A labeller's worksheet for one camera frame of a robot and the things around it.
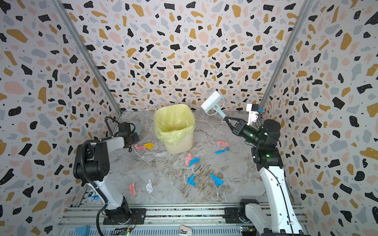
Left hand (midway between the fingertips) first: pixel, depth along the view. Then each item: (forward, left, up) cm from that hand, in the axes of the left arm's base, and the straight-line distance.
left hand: (133, 135), depth 100 cm
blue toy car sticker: (-38, +12, -5) cm, 40 cm away
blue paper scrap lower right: (-30, -55, -5) cm, 63 cm away
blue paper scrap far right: (-11, -58, -5) cm, 59 cm away
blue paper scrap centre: (-16, -42, -5) cm, 45 cm away
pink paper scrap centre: (-16, -37, -5) cm, 41 cm away
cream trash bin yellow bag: (+5, -28, +3) cm, 29 cm away
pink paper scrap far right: (-5, -62, -5) cm, 63 cm away
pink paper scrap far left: (-8, -5, -3) cm, 10 cm away
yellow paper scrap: (-6, -10, -5) cm, 13 cm away
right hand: (-18, -54, +36) cm, 68 cm away
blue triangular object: (-53, +11, -4) cm, 54 cm away
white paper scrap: (-33, -16, -4) cm, 37 cm away
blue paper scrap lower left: (-30, -40, -5) cm, 50 cm away
